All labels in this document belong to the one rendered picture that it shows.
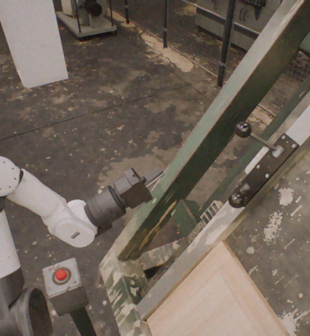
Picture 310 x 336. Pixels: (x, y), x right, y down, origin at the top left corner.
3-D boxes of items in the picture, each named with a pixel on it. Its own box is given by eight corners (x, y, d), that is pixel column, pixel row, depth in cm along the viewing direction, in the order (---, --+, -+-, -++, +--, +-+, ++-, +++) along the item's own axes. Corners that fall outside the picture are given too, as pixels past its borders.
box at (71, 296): (54, 289, 120) (42, 268, 107) (82, 278, 123) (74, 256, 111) (59, 317, 112) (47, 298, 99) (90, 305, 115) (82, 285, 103)
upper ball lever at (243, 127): (274, 156, 72) (229, 129, 69) (285, 144, 70) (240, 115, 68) (279, 163, 69) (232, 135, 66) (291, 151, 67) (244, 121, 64)
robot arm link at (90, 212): (91, 183, 80) (56, 205, 80) (98, 209, 72) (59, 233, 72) (113, 207, 87) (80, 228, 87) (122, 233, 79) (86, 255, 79)
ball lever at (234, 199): (236, 188, 76) (222, 202, 65) (246, 177, 75) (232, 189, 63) (248, 198, 75) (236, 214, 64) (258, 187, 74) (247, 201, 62)
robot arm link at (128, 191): (126, 157, 77) (86, 182, 77) (139, 182, 70) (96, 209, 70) (145, 182, 86) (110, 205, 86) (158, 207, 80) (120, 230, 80)
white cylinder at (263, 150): (267, 147, 77) (248, 170, 80) (261, 145, 75) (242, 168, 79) (275, 155, 75) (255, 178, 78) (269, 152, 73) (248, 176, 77)
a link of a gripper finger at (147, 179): (165, 174, 77) (145, 187, 77) (160, 166, 79) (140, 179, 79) (163, 170, 76) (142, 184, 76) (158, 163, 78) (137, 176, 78)
